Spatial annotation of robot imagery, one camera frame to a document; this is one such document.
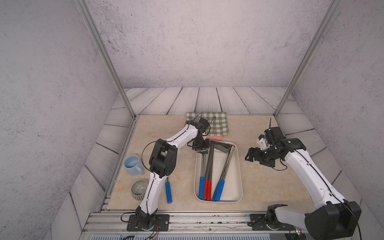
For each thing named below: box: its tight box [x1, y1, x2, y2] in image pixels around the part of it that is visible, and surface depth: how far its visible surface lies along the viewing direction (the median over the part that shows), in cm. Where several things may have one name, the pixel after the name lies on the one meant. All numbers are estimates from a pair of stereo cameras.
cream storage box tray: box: [194, 141, 243, 203], surface depth 89 cm
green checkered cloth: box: [186, 112, 229, 136], surface depth 119 cm
